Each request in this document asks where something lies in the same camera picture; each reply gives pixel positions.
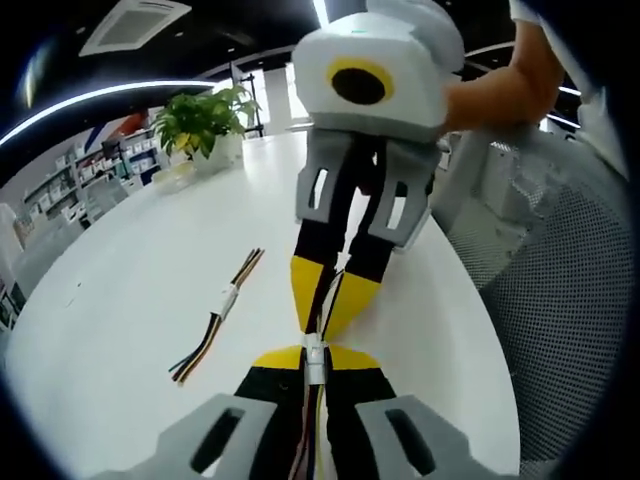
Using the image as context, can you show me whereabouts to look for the grey mesh office chair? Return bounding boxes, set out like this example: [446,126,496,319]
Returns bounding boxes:
[432,124,632,480]

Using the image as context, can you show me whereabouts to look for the JST connector harness brown wires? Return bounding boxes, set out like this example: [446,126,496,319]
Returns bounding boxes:
[168,246,267,387]

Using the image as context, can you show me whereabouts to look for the green leafy plant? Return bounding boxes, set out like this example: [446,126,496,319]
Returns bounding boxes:
[152,84,261,161]

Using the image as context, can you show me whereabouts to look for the person's right hand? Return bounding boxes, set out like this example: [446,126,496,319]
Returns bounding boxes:
[443,64,526,134]

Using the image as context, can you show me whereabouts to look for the JST connector plug coloured wires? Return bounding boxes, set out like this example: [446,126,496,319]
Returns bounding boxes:
[292,357,334,480]

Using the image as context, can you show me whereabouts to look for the curved ceiling light strip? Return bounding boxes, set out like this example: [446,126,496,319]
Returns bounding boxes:
[0,79,216,147]

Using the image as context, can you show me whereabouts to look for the white plant pot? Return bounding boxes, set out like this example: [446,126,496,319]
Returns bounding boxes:
[192,134,245,174]

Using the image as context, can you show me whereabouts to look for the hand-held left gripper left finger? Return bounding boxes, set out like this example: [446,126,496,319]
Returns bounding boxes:
[94,346,307,480]

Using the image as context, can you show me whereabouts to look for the red blue wall banner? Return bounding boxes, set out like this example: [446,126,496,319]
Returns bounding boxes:
[82,112,151,151]

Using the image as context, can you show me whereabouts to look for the person's white shirt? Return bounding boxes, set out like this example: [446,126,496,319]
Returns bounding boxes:
[509,0,632,179]

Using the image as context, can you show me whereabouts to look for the shelf with storage boxes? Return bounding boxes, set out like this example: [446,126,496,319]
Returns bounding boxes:
[14,132,166,236]

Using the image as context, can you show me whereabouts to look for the ceiling air conditioner vent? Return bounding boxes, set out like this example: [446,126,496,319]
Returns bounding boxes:
[78,0,195,57]

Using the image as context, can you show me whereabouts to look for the white office chair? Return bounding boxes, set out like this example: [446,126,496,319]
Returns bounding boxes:
[79,177,130,226]

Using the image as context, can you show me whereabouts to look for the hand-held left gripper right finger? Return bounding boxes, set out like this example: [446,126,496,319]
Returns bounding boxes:
[324,344,519,480]

